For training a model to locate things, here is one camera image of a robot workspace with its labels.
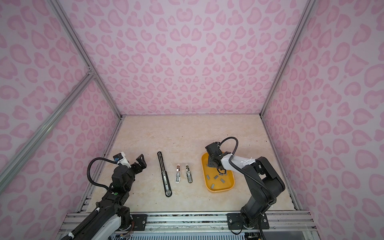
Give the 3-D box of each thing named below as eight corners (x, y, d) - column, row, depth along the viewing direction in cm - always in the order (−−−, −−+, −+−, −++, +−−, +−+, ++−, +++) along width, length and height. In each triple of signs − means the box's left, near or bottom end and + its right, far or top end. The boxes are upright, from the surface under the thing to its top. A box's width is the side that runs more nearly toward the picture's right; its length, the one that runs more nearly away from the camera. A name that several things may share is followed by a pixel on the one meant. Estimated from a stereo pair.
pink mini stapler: (176, 183, 87) (175, 179, 83) (177, 169, 93) (176, 165, 89) (180, 183, 87) (179, 179, 83) (181, 169, 93) (180, 165, 89)
